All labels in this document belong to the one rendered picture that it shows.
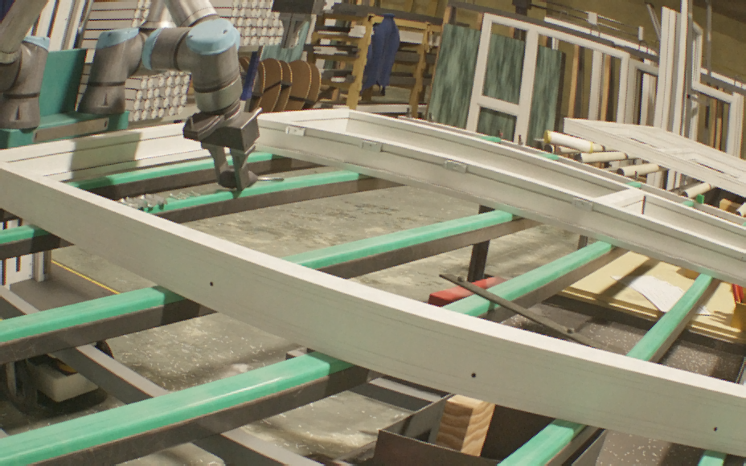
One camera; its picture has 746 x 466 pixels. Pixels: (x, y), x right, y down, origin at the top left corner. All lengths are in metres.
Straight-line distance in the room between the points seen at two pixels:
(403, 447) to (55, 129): 1.56
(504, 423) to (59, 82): 1.76
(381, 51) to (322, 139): 7.43
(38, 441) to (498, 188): 1.55
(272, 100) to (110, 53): 5.73
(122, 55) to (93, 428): 2.12
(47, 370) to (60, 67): 0.93
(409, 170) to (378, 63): 7.53
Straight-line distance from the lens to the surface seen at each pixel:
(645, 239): 2.03
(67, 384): 2.79
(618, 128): 5.54
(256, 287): 1.16
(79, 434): 0.79
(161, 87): 6.65
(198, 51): 1.71
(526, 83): 9.51
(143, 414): 0.86
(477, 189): 2.15
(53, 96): 2.81
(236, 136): 1.79
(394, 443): 1.39
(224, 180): 1.87
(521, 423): 1.56
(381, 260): 1.65
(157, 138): 2.12
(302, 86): 8.64
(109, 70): 2.83
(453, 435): 1.46
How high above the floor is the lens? 1.22
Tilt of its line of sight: 12 degrees down
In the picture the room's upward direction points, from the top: 9 degrees clockwise
